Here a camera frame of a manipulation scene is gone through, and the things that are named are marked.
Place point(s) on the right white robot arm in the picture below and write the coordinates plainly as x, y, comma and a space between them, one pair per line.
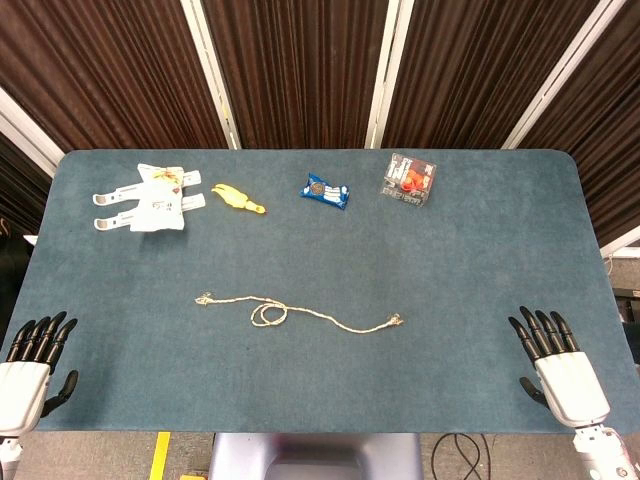
602, 455

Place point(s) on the right black-fingered robot hand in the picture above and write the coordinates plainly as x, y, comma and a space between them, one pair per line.
575, 390

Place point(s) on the clear box with red item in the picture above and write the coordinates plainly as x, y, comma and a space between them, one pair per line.
409, 181

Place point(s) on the yellow floor tape strip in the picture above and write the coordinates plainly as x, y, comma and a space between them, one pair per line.
160, 457

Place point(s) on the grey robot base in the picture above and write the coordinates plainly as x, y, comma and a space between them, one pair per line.
315, 457

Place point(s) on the white snack bag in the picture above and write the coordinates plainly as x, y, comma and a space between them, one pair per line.
159, 200

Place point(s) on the blue felt table mat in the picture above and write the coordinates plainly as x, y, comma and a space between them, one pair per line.
320, 380

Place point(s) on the left black-fingered robot hand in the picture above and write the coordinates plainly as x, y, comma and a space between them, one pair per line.
20, 390

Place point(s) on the yellow rubber chicken toy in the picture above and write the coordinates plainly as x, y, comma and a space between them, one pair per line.
235, 197

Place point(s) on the white partition post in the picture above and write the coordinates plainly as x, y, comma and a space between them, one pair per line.
25, 132
212, 75
622, 247
387, 75
560, 75

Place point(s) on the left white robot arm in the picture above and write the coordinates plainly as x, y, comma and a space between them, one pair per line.
9, 457

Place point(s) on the blue cookie packet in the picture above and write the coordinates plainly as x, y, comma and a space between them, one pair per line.
325, 192

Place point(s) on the brown pleated partition panel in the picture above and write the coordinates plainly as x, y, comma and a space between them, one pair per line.
475, 70
20, 190
605, 140
110, 70
300, 70

